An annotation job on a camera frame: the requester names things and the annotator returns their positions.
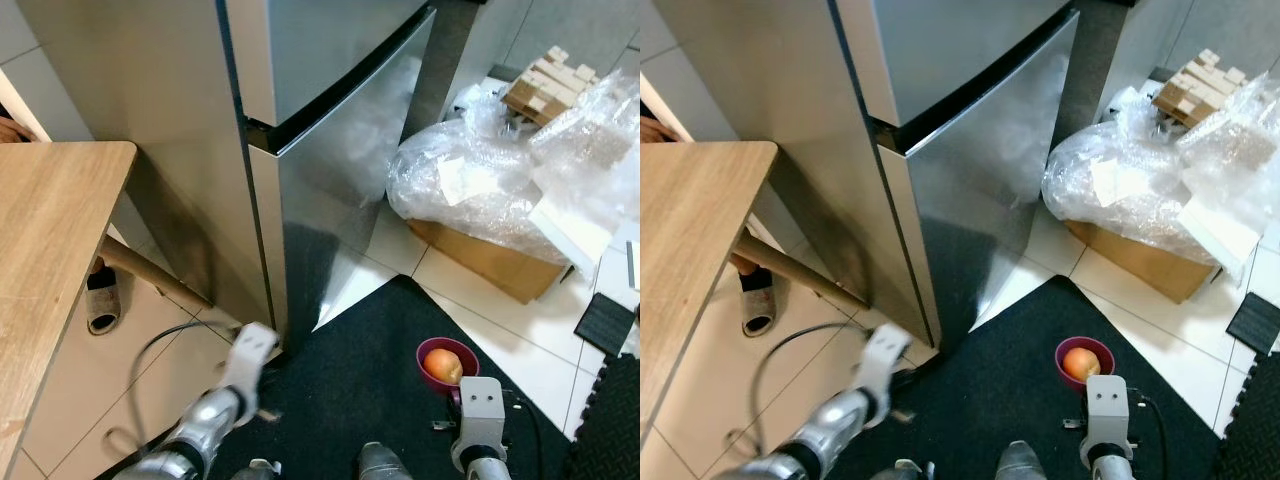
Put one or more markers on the maroon plastic bowl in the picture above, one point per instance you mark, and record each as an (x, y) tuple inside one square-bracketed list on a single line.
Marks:
[(428, 375), (1064, 372)]

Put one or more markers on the yellow brown onion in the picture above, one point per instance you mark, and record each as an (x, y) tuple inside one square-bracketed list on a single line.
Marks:
[(442, 366), (1080, 364)]

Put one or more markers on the silver fridge main door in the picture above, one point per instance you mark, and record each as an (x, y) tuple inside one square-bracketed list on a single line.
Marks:
[(340, 150), (990, 150)]

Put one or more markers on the silver fridge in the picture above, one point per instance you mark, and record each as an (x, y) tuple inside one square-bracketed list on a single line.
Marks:
[(150, 100), (780, 100)]

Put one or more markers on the black floor carpet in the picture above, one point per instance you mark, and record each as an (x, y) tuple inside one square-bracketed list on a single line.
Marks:
[(350, 380), (1000, 380)]

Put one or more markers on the silver robot right leg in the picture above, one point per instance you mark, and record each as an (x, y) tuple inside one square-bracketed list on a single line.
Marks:
[(385, 462), (1020, 462)]

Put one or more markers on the silver robot leg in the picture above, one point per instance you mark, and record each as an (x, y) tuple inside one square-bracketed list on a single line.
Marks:
[(258, 470), (1020, 462), (900, 470), (385, 462)]

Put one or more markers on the brown cardboard box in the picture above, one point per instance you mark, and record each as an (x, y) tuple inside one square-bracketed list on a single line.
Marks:
[(1150, 268), (500, 268)]

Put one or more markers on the black foam puzzle mat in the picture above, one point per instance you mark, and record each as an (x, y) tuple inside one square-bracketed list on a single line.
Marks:
[(610, 430), (1250, 440)]

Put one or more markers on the small black ribbed mat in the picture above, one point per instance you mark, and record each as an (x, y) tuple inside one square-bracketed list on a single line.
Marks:
[(605, 323), (1255, 323)]

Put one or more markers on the silver robot left leg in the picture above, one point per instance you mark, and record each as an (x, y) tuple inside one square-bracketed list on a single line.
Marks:
[(900, 470), (258, 470)]

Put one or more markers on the white flat box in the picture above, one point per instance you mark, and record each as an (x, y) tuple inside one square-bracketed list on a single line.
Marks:
[(570, 235), (1220, 235)]

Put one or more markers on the light wooden dining table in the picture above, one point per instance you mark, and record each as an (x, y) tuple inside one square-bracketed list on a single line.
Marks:
[(690, 250), (50, 250)]

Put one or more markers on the grey slipper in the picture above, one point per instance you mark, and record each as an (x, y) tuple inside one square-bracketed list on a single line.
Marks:
[(102, 315), (758, 315)]

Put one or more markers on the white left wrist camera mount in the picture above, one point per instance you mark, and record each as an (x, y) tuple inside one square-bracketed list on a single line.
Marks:
[(885, 355), (250, 355)]

